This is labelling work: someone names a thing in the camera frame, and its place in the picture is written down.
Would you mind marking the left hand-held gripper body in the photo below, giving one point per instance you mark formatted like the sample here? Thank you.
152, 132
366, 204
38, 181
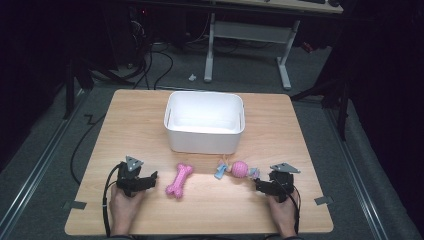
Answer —
128, 175

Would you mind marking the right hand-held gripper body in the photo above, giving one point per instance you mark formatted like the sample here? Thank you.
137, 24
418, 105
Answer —
281, 181

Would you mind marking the pink spiky bone toy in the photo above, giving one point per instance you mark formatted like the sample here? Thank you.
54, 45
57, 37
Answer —
180, 181

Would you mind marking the white plastic bin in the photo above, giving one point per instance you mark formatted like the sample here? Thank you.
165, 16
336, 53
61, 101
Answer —
204, 113

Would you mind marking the person's right hand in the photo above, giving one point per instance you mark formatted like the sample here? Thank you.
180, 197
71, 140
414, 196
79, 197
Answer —
283, 211

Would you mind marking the person's left hand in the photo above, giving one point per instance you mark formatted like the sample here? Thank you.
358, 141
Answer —
123, 208

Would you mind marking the grey tape piece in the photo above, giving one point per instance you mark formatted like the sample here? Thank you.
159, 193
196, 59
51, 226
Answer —
75, 205
323, 200

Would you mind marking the black stand legs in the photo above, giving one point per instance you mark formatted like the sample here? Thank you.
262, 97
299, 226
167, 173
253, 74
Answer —
340, 100
71, 83

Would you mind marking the white paper scrap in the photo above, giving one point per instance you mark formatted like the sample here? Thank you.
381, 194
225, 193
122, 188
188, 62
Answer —
192, 77

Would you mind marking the desk with white metal legs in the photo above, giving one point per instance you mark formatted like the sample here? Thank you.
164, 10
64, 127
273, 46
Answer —
250, 31

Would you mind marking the black keyboard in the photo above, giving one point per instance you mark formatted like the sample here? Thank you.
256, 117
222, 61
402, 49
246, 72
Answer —
311, 1

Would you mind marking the black computer mouse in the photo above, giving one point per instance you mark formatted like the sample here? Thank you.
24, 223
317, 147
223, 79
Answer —
333, 3

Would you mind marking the metal floor rail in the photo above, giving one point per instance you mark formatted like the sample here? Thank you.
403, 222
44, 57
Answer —
356, 173
36, 173

